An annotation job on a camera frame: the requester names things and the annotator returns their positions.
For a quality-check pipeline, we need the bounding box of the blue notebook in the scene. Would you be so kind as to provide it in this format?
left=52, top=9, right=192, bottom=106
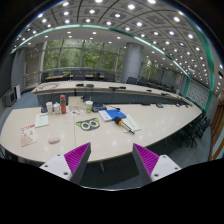
left=99, top=109, right=126, bottom=121

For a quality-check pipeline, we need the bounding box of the red booklet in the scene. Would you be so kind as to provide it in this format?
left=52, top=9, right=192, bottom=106
left=20, top=124, right=36, bottom=147

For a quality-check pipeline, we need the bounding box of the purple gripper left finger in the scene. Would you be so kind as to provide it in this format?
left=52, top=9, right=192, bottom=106
left=41, top=143, right=91, bottom=184

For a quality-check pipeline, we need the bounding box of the white paper sheet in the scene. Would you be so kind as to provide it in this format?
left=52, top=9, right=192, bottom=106
left=35, top=113, right=49, bottom=128

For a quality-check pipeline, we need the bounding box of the red orange bottle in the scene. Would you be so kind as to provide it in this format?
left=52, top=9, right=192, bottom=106
left=60, top=94, right=66, bottom=114

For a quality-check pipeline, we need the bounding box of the grey round pillar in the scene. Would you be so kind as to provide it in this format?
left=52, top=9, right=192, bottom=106
left=120, top=42, right=144, bottom=82

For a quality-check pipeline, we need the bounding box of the green sleeve paper cup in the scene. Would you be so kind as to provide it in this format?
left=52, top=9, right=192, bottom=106
left=85, top=100, right=93, bottom=113

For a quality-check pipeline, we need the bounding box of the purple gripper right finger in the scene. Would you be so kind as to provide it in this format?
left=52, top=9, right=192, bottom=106
left=132, top=144, right=180, bottom=185

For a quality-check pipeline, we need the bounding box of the cardboard box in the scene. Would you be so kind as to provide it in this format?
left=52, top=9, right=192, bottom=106
left=68, top=96, right=85, bottom=110

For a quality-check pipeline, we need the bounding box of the white paper cup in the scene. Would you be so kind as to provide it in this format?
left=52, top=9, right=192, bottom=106
left=46, top=102, right=53, bottom=114

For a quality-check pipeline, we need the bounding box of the black office chair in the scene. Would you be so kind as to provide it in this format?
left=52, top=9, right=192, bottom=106
left=126, top=77, right=137, bottom=85

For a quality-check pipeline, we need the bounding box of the pink computer mouse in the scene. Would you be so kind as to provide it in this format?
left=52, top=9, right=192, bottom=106
left=48, top=137, right=60, bottom=144

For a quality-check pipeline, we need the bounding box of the white jar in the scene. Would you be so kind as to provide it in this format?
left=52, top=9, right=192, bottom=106
left=53, top=102, right=60, bottom=115

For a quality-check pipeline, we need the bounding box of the green paper sheet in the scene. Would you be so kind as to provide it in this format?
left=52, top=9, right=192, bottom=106
left=123, top=115, right=140, bottom=131

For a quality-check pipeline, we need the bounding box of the dark grey device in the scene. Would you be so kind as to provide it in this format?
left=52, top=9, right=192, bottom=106
left=92, top=104, right=107, bottom=112

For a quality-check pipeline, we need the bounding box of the long curved conference table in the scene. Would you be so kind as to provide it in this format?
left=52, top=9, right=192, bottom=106
left=32, top=81, right=191, bottom=105

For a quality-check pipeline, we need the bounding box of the black yellow tool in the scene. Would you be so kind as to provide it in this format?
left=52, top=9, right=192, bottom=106
left=113, top=116, right=135, bottom=134

